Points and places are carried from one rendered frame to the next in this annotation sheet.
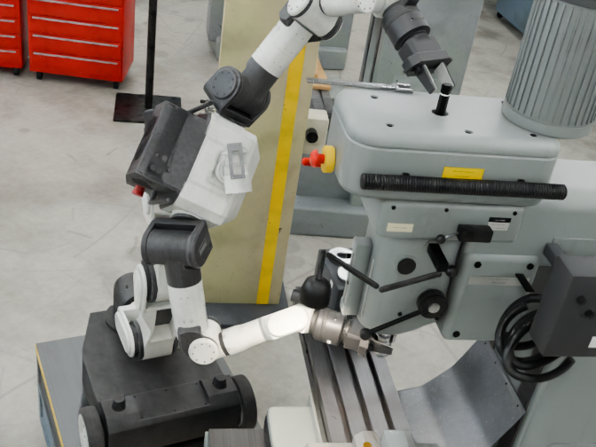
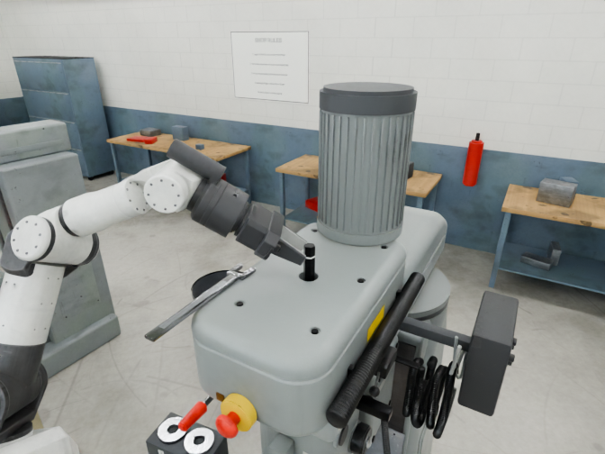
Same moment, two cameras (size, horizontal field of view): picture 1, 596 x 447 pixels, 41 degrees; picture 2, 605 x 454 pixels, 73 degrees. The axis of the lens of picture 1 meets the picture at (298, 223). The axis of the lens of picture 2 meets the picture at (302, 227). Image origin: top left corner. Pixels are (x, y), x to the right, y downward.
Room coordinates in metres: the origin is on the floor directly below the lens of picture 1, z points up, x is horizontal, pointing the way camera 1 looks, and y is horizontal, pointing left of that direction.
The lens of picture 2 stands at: (1.19, 0.23, 2.30)
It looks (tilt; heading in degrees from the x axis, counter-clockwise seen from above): 25 degrees down; 312
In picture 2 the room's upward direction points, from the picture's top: straight up
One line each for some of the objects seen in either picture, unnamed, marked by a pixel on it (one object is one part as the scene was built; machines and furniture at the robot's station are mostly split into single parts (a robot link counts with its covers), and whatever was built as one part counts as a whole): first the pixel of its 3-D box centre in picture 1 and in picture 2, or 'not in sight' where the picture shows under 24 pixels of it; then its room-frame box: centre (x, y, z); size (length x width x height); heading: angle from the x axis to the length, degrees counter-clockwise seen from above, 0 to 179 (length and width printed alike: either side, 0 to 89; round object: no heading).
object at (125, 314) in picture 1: (149, 328); not in sight; (2.19, 0.47, 0.68); 0.21 x 0.20 x 0.13; 30
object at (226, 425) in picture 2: (317, 158); (229, 423); (1.57, -0.02, 1.76); 0.04 x 0.03 x 0.04; 13
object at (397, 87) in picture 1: (359, 84); (204, 297); (1.71, -0.09, 1.89); 0.24 x 0.04 x 0.01; 102
